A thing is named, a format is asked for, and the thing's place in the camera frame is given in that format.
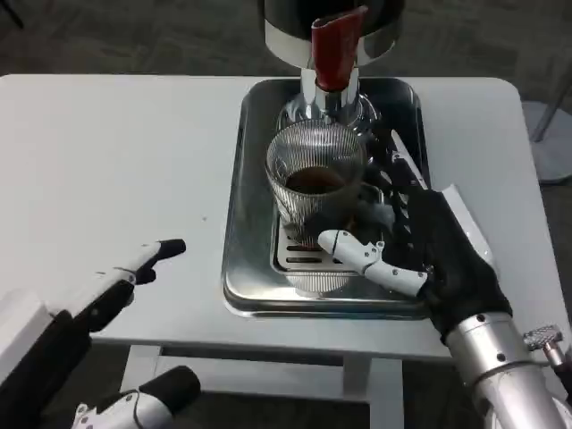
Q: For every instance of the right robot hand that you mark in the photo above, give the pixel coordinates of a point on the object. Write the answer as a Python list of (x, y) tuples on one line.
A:
[(447, 259)]

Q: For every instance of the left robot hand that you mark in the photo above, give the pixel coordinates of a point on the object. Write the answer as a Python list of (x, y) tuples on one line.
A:
[(44, 357)]

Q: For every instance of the clear ribbed glass cup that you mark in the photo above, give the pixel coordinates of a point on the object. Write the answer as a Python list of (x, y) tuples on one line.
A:
[(290, 196)]

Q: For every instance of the right silver robot forearm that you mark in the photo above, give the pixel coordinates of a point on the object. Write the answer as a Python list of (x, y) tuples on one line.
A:
[(491, 371)]

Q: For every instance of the slotted steel grid plate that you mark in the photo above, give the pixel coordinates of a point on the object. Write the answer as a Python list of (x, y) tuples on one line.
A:
[(304, 261)]

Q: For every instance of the round grey stand base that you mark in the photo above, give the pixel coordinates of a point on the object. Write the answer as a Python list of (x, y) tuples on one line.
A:
[(556, 152)]

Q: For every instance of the grey stand pole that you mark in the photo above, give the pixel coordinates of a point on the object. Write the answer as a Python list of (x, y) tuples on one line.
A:
[(552, 103)]

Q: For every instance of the steel drip tray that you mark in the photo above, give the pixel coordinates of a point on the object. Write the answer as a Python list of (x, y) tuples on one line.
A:
[(250, 223)]

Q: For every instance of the red tap lever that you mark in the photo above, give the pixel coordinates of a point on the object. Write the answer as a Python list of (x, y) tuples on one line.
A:
[(335, 49)]

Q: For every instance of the chrome drink dispenser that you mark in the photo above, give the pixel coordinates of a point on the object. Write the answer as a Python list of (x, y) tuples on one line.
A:
[(286, 40)]

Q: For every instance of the black furniture leg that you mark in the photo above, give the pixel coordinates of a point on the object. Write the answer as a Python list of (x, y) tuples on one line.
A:
[(11, 13)]

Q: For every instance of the white table frame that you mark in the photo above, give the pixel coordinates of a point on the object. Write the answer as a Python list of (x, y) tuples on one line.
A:
[(384, 389)]

